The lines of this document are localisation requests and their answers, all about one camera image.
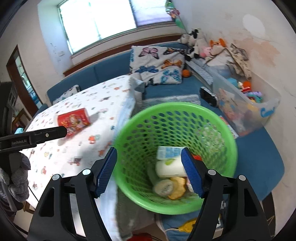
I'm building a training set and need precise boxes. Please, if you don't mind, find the blue sofa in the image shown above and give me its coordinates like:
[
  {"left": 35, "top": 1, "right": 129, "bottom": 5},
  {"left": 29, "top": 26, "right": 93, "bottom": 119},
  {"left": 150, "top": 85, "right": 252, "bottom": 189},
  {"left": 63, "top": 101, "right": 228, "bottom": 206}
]
[{"left": 46, "top": 40, "right": 285, "bottom": 202}]

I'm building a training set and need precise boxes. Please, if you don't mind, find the white paper cup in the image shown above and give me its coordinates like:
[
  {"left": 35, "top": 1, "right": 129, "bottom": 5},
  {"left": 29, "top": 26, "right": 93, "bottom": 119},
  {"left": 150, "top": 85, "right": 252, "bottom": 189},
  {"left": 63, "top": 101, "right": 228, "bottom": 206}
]
[{"left": 155, "top": 158, "right": 186, "bottom": 178}]

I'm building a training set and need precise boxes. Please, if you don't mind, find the yellow plastic toy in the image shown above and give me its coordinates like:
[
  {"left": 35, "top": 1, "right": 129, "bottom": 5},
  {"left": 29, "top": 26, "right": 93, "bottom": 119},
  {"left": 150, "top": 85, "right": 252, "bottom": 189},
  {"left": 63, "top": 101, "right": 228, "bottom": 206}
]
[{"left": 178, "top": 219, "right": 197, "bottom": 233}]

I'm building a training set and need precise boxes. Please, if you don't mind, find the blue and white striped cloth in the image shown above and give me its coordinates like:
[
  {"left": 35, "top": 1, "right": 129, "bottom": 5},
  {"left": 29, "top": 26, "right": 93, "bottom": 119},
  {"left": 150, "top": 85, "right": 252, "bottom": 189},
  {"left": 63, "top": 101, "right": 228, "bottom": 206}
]
[{"left": 187, "top": 59, "right": 214, "bottom": 85}]

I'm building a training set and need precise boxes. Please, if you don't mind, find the small printed pillow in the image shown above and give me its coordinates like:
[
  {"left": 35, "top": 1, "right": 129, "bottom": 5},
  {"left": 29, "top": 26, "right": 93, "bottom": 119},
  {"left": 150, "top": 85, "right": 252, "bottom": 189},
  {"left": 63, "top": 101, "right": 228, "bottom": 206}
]
[{"left": 53, "top": 85, "right": 81, "bottom": 105}]

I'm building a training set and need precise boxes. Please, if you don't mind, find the blue and white milk carton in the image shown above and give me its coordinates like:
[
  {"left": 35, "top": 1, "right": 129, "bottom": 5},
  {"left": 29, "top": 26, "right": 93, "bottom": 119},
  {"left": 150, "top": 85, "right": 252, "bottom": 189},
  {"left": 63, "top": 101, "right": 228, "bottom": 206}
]
[{"left": 156, "top": 146, "right": 185, "bottom": 161}]

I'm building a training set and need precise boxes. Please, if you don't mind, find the printed tablecloth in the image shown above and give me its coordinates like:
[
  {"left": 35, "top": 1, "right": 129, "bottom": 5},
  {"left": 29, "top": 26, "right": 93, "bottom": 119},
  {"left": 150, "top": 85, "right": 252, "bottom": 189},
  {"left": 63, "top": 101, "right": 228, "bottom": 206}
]
[{"left": 22, "top": 75, "right": 155, "bottom": 240}]

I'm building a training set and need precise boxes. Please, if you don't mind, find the wooden framed door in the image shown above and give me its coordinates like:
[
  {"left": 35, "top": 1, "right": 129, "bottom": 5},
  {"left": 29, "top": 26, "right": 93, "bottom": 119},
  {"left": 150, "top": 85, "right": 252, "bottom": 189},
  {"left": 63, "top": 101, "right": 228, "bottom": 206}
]
[{"left": 6, "top": 45, "right": 44, "bottom": 116}]

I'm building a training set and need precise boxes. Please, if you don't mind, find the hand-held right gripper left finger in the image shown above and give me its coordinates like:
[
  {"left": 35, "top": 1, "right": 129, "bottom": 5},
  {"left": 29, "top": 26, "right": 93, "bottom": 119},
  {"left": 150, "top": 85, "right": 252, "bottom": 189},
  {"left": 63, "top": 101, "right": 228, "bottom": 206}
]
[{"left": 27, "top": 147, "right": 117, "bottom": 241}]

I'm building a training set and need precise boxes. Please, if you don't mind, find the butterfly print pillow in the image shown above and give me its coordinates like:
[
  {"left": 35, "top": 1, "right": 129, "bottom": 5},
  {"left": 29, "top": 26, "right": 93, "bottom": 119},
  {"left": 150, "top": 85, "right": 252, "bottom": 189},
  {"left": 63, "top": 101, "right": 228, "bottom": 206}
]
[{"left": 128, "top": 45, "right": 186, "bottom": 85}]

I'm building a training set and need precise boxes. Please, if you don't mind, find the grey patterned cushion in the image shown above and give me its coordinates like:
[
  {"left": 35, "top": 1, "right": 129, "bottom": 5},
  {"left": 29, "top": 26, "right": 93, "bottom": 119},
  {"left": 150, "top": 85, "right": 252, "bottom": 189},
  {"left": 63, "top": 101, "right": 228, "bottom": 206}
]
[{"left": 142, "top": 94, "right": 201, "bottom": 108}]

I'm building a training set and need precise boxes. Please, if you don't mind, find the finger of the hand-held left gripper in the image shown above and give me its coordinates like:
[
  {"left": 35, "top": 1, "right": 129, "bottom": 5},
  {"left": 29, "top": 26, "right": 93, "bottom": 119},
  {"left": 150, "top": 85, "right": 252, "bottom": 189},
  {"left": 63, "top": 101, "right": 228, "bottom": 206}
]
[{"left": 10, "top": 126, "right": 68, "bottom": 151}]

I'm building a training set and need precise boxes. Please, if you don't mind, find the clear plastic storage bin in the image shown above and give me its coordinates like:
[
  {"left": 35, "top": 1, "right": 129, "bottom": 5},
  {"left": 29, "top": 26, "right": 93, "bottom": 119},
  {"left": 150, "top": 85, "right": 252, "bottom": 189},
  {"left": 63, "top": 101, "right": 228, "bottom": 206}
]
[{"left": 211, "top": 65, "right": 281, "bottom": 137}]

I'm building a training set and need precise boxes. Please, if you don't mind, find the pile of colourful toys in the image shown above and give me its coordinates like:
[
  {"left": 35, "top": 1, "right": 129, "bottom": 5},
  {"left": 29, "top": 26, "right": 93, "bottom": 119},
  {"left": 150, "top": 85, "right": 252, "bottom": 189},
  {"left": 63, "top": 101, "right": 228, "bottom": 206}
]
[{"left": 217, "top": 77, "right": 264, "bottom": 135}]

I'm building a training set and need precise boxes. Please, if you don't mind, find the colourful printed cloth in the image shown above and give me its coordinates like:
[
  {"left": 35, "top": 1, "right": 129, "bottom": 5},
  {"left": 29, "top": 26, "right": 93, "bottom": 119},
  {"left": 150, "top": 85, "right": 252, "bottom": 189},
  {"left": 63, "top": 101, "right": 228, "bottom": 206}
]
[{"left": 220, "top": 115, "right": 239, "bottom": 139}]

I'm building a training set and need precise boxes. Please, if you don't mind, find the black handheld device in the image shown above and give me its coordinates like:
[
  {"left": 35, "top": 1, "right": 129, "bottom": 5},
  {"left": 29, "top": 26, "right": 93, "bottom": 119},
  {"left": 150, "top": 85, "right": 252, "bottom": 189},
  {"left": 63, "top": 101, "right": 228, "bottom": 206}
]
[{"left": 199, "top": 87, "right": 219, "bottom": 107}]

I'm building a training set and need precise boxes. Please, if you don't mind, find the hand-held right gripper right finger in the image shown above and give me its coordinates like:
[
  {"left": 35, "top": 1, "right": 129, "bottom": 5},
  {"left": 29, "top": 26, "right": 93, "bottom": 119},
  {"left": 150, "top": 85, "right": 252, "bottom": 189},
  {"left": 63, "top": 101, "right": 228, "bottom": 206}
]
[{"left": 181, "top": 148, "right": 271, "bottom": 241}]

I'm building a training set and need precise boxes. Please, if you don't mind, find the red printed container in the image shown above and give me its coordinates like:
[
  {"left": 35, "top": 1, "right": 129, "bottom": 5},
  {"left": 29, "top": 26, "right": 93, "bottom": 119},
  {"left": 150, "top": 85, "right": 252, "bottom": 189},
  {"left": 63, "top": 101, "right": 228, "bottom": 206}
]
[{"left": 57, "top": 108, "right": 91, "bottom": 139}]

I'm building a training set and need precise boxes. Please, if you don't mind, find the green plastic basket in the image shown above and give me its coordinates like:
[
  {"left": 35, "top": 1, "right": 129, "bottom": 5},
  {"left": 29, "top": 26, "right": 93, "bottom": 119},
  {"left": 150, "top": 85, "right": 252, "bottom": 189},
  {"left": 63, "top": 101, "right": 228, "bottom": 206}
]
[{"left": 113, "top": 102, "right": 238, "bottom": 215}]

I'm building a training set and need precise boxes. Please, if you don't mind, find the colourful pinwheel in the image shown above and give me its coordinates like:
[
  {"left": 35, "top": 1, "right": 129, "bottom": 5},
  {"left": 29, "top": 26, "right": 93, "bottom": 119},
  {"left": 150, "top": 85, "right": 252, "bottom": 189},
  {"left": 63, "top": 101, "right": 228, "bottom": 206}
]
[{"left": 165, "top": 0, "right": 188, "bottom": 30}]

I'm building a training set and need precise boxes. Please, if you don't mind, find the person's left hand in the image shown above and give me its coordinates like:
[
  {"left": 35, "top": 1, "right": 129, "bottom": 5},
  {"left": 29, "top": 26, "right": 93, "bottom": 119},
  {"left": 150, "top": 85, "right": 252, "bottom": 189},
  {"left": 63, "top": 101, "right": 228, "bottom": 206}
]
[{"left": 0, "top": 152, "right": 31, "bottom": 204}]

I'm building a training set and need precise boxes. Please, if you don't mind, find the window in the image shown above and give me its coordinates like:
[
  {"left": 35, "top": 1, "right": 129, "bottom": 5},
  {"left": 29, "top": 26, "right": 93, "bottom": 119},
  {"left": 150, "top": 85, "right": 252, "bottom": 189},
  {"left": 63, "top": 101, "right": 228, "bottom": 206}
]
[{"left": 57, "top": 0, "right": 176, "bottom": 55}]

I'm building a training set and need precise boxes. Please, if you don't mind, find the pink plush toy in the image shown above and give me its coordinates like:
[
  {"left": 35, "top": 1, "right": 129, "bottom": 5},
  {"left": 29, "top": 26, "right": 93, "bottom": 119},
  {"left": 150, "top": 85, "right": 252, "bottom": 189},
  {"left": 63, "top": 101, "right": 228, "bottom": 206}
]
[{"left": 200, "top": 46, "right": 213, "bottom": 58}]

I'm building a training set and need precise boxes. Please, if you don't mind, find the orange fox plush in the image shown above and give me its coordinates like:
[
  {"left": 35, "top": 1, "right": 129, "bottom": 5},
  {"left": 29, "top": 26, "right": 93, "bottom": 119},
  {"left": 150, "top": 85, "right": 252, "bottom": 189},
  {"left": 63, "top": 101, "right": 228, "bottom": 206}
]
[{"left": 209, "top": 38, "right": 226, "bottom": 55}]

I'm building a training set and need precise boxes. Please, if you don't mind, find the beige patterned fabric bag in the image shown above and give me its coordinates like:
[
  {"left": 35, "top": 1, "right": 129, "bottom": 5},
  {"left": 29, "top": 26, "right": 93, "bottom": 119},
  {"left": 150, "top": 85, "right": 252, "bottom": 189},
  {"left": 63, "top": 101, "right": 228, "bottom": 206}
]
[{"left": 206, "top": 44, "right": 252, "bottom": 78}]

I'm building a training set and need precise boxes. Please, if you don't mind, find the black and white cow plush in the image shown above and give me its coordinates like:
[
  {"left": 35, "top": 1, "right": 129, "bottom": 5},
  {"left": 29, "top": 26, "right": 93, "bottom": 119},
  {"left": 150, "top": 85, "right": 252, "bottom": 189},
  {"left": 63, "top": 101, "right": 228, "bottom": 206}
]
[{"left": 185, "top": 29, "right": 207, "bottom": 62}]

